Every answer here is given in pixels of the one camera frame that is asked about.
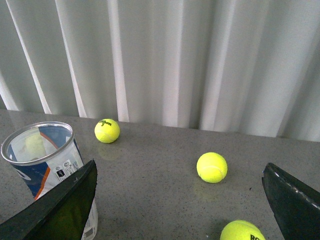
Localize yellow Roland Garros tennis ball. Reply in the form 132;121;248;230
220;220;266;240

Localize clear Wilson tennis ball can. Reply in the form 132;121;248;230
1;121;98;240

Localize plain yellow tennis ball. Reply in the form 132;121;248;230
25;134;46;158

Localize white pleated curtain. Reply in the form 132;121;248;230
0;0;320;141

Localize Wilson 3 ball near curtain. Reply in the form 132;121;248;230
94;119;120;144

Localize yellow tennis ball right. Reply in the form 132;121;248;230
196;152;228;184

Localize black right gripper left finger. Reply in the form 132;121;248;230
0;160;97;240

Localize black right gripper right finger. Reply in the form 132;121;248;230
261;162;320;240

